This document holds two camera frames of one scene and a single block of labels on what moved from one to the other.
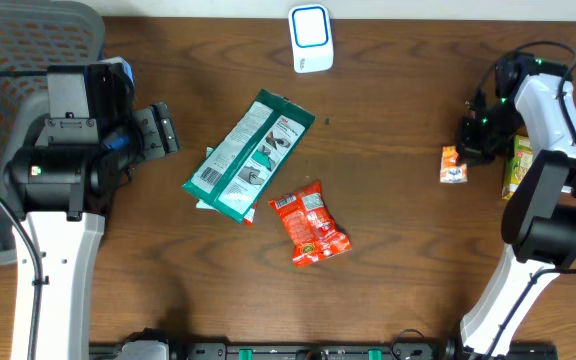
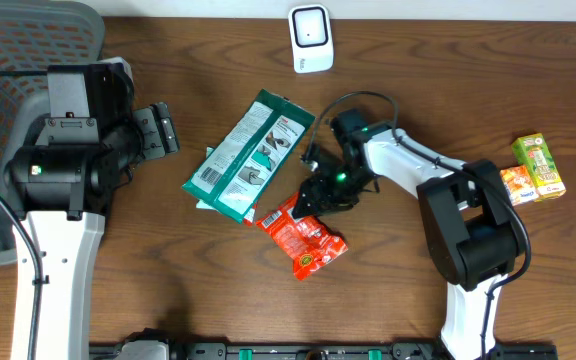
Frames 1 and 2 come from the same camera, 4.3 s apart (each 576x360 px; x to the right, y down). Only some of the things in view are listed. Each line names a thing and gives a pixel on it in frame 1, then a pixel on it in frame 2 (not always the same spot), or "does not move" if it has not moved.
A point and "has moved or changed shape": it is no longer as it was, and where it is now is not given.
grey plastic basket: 5,111 does not move
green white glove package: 245,160 does not move
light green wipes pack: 201,204 does not move
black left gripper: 164,138 does not move
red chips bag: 315,233 has moved or changed shape
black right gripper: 472,152 -> 313,188
